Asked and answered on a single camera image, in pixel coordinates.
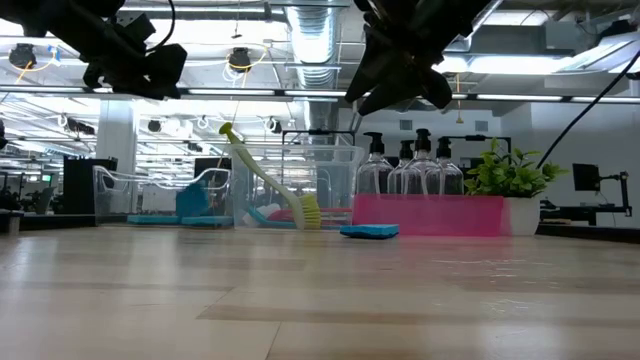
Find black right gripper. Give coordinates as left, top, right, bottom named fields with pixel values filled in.
left=343, top=0, right=494, bottom=117

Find clear pump bottle black top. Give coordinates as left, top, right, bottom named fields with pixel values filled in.
left=401, top=127, right=442, bottom=196
left=355, top=131, right=397, bottom=196
left=424, top=135, right=466, bottom=196
left=387, top=139, right=417, bottom=196

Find red brush white bristles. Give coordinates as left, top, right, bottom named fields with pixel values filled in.
left=267, top=208, right=354, bottom=226
left=257, top=202, right=354, bottom=217

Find blue sponge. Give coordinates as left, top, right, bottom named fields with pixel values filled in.
left=179, top=215, right=235, bottom=228
left=126, top=214, right=182, bottom=226
left=339, top=223, right=401, bottom=240

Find green brush yellow bristles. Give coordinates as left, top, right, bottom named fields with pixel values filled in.
left=218, top=121, right=323, bottom=231

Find blue brush white bristles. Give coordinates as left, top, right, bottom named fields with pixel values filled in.
left=246, top=206, right=299, bottom=230

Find white building column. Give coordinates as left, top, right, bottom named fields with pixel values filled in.
left=95, top=98, right=140, bottom=174

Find black cabinet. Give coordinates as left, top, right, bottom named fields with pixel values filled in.
left=62, top=156, right=119, bottom=216

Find clear dish rack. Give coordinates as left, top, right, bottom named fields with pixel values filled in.
left=92, top=164, right=235, bottom=227

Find clear plastic bin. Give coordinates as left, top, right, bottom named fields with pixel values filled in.
left=227, top=143, right=366, bottom=231

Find red plastic tray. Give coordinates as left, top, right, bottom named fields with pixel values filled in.
left=351, top=193, right=506, bottom=238

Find blue office chair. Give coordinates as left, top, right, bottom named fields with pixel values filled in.
left=174, top=180, right=212, bottom=219

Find green artificial plant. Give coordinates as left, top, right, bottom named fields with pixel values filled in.
left=463, top=137, right=570, bottom=237

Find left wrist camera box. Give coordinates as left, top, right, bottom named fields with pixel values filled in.
left=113, top=12, right=157, bottom=44

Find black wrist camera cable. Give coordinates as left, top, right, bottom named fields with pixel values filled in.
left=147, top=0, right=176, bottom=54

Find silver ceiling air duct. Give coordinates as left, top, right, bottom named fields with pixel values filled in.
left=284, top=0, right=349, bottom=134

